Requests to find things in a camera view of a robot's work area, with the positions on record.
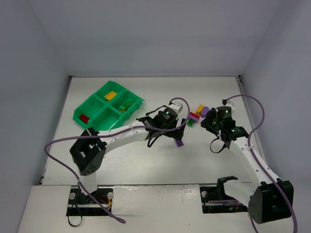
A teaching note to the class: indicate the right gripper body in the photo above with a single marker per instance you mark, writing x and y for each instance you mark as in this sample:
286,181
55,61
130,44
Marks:
208,120

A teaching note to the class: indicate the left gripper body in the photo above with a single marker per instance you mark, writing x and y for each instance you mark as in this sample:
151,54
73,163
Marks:
178,129

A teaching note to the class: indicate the purple rectangular lego brick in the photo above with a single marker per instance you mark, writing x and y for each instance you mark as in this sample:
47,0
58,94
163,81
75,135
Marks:
179,143

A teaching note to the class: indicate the purple oval lego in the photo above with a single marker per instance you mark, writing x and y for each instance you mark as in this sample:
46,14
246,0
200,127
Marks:
204,111

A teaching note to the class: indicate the yellow curved lego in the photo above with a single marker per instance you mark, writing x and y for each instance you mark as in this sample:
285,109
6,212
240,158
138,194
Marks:
199,109

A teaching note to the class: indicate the red long lego brick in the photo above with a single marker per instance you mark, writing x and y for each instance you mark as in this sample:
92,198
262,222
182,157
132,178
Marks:
193,115

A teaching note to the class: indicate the purple curved lego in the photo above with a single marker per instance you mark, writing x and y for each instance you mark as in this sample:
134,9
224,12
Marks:
193,118

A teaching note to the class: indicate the green compartment tray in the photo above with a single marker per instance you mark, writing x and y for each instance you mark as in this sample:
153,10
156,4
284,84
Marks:
105,115

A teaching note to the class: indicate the yellow oval lego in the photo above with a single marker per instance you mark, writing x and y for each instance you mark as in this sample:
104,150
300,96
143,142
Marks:
109,96

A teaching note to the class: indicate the green lego brick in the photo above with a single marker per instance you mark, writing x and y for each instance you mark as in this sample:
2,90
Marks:
129,103

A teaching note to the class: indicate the lime half round lego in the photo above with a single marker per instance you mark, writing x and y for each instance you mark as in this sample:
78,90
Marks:
123,108

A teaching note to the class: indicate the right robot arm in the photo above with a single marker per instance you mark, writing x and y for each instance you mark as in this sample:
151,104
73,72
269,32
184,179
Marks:
269,198

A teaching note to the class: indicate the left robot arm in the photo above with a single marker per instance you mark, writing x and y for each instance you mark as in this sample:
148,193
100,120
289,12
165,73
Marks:
89,151

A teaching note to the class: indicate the green square lego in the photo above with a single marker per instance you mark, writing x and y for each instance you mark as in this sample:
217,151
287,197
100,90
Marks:
190,123

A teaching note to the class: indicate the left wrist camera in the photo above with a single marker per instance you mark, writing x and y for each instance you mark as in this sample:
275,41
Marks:
177,107

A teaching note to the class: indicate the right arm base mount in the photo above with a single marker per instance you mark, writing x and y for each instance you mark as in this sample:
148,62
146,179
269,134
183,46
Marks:
212,203

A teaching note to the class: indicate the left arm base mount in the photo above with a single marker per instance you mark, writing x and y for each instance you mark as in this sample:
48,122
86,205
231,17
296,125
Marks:
80,204

